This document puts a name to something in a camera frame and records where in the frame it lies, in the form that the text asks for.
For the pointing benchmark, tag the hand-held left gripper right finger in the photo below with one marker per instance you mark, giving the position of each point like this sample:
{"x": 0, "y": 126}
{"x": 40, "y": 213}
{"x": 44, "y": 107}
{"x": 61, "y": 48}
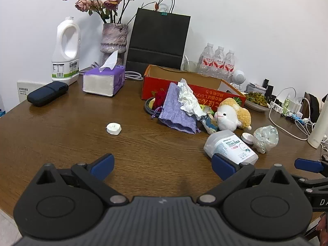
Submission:
{"x": 223, "y": 166}

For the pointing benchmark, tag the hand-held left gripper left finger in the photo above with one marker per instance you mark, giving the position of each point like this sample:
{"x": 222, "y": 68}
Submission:
{"x": 103, "y": 165}

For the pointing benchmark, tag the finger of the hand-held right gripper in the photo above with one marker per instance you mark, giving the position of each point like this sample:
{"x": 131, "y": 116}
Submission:
{"x": 307, "y": 165}
{"x": 302, "y": 179}

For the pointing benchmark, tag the white plastic bottle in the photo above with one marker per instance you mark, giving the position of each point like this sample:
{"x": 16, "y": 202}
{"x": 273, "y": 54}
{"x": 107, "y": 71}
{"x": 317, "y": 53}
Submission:
{"x": 228, "y": 143}

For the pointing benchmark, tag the white round cap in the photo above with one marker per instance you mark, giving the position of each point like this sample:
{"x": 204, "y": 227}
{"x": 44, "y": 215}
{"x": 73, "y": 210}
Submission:
{"x": 247, "y": 138}

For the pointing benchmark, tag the small white cap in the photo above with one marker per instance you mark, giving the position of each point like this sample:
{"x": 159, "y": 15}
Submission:
{"x": 113, "y": 129}

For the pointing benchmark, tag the clear snack wrapper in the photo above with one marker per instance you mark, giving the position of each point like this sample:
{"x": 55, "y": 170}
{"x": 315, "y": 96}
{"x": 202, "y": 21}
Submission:
{"x": 208, "y": 125}

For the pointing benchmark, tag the clear plastic wrap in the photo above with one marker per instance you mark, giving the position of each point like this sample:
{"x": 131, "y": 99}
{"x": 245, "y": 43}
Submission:
{"x": 266, "y": 138}

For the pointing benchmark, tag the white plush sheep toy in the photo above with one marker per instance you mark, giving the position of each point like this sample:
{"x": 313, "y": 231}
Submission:
{"x": 230, "y": 115}

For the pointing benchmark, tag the purple knit pouch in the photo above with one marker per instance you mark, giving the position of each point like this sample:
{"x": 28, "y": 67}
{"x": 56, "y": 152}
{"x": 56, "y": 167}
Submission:
{"x": 174, "y": 110}

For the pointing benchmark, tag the white tissue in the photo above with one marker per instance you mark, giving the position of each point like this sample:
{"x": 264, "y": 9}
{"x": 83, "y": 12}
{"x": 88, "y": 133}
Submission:
{"x": 188, "y": 100}

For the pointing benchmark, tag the red rose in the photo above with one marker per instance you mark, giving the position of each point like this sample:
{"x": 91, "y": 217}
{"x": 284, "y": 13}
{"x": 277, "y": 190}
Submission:
{"x": 160, "y": 100}

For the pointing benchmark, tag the red cardboard box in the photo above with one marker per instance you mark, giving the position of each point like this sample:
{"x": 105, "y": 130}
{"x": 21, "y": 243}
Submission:
{"x": 158, "y": 82}

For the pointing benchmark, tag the person's right hand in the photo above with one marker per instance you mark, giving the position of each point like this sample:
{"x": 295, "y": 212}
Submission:
{"x": 323, "y": 229}

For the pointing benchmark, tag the white thermos bottle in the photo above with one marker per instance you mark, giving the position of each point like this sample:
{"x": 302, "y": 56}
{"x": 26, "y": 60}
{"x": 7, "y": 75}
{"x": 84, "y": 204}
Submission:
{"x": 319, "y": 128}

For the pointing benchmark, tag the white charger plug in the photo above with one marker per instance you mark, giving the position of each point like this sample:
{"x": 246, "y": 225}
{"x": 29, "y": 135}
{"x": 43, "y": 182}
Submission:
{"x": 292, "y": 106}

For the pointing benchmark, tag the white power strip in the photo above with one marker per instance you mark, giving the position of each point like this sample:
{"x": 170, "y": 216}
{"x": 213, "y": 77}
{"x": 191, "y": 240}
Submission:
{"x": 276, "y": 107}

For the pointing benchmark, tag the plate of green vegetables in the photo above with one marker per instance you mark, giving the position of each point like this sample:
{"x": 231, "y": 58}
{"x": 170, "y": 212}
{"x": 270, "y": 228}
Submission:
{"x": 256, "y": 100}

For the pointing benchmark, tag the small black bottle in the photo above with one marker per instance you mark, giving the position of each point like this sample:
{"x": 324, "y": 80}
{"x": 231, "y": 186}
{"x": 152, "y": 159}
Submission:
{"x": 266, "y": 83}
{"x": 269, "y": 92}

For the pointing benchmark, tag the purple tissue pack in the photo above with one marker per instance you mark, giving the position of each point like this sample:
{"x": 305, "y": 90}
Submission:
{"x": 102, "y": 82}

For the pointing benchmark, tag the small printed tin box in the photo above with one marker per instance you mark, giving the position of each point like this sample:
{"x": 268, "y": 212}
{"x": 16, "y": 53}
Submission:
{"x": 255, "y": 86}

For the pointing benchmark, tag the white round robot speaker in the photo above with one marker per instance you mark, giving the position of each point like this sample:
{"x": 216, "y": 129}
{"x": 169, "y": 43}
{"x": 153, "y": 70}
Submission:
{"x": 237, "y": 76}

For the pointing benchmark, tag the dark blue glasses case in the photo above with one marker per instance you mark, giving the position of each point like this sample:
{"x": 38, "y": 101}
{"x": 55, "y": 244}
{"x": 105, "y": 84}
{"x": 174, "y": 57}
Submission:
{"x": 46, "y": 93}

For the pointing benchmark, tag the clear water bottle red label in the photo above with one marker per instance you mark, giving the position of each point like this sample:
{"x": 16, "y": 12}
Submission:
{"x": 229, "y": 65}
{"x": 206, "y": 61}
{"x": 219, "y": 64}

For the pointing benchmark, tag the clear glass cup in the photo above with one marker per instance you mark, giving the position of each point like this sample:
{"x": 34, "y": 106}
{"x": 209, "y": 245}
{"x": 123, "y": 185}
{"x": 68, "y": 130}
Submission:
{"x": 189, "y": 65}

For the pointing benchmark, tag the blue white packets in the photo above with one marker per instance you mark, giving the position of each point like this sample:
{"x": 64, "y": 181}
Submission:
{"x": 2, "y": 112}

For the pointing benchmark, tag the white plastic milk jug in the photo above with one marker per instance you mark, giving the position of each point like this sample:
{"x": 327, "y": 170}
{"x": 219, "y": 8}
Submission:
{"x": 60, "y": 43}

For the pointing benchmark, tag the black paper bag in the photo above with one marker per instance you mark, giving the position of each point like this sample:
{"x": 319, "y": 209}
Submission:
{"x": 158, "y": 35}

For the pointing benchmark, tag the green binder clip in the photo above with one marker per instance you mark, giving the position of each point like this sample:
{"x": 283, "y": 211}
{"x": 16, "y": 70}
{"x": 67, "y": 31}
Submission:
{"x": 164, "y": 12}

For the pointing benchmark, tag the white wall box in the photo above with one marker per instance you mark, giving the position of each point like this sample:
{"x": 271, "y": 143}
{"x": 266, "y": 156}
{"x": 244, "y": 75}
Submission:
{"x": 23, "y": 89}

